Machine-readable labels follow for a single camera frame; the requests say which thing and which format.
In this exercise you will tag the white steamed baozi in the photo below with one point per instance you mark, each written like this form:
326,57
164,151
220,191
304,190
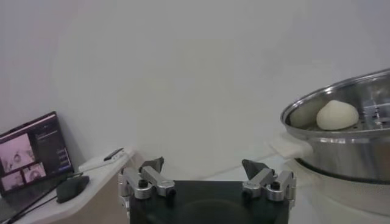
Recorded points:
336,115

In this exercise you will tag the white side table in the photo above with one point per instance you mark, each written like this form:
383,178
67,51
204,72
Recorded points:
91,188

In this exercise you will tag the white flat box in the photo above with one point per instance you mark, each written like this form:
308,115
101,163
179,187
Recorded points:
97,164

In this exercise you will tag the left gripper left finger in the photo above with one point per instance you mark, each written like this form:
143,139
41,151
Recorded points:
158,182

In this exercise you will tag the steel steamer pot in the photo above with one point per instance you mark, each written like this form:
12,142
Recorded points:
335,194

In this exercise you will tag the black computer mouse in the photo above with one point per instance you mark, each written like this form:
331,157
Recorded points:
71,188

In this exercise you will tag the open laptop computer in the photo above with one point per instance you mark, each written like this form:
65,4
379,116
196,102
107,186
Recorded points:
45,143

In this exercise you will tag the stainless steel steamer basket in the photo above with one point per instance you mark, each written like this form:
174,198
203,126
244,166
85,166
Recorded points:
350,158

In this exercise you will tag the black and white phone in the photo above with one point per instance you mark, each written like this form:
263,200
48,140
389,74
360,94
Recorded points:
113,154

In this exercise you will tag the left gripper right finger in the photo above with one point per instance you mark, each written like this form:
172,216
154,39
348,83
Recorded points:
259,181

